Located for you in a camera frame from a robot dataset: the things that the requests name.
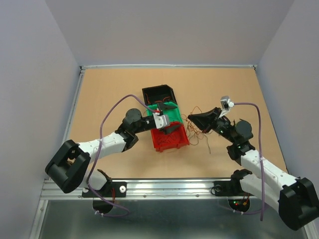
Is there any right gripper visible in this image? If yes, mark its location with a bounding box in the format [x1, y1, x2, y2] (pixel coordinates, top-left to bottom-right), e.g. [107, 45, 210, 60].
[188, 107, 236, 143]

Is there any wire bundle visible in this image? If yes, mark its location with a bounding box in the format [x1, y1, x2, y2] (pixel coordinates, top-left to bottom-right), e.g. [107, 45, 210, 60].
[181, 106, 212, 154]

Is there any red plastic bin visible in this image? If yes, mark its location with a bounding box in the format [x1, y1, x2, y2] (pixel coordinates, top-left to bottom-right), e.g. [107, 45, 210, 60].
[151, 121, 189, 152]

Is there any orange separated wire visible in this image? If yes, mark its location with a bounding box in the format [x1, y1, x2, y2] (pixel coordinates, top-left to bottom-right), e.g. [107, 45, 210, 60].
[144, 92, 172, 105]

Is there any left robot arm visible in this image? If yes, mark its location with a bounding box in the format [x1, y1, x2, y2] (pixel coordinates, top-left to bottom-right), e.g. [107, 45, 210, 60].
[45, 103, 173, 196]

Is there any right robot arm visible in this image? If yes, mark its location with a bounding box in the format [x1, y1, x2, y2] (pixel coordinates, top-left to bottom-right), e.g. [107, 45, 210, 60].
[187, 108, 319, 231]

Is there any green plastic bin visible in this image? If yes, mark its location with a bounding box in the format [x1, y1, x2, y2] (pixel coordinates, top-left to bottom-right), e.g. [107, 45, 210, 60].
[146, 101, 183, 123]

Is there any black plastic bin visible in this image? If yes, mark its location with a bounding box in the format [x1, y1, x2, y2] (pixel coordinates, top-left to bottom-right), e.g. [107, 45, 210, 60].
[142, 85, 177, 105]

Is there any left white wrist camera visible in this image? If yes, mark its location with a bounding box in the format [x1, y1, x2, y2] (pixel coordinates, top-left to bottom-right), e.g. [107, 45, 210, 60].
[153, 113, 170, 129]

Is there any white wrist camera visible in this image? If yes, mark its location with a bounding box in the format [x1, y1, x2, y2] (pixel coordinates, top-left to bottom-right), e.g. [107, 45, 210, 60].
[218, 96, 235, 119]
[153, 113, 170, 129]

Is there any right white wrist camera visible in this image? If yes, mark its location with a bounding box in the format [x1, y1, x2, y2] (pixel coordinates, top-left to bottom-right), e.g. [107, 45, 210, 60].
[218, 96, 235, 119]

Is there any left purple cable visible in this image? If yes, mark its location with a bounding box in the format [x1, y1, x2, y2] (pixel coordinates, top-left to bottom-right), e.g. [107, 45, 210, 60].
[86, 94, 160, 218]

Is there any purple cable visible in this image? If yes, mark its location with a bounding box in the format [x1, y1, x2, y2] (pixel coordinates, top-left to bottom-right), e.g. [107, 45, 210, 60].
[86, 94, 160, 218]
[231, 102, 265, 222]

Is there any aluminium front rail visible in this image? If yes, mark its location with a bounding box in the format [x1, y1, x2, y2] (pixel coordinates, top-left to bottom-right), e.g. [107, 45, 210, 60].
[40, 178, 230, 201]

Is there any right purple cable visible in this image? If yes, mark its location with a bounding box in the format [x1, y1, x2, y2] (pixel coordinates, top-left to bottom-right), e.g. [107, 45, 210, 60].
[231, 102, 265, 222]

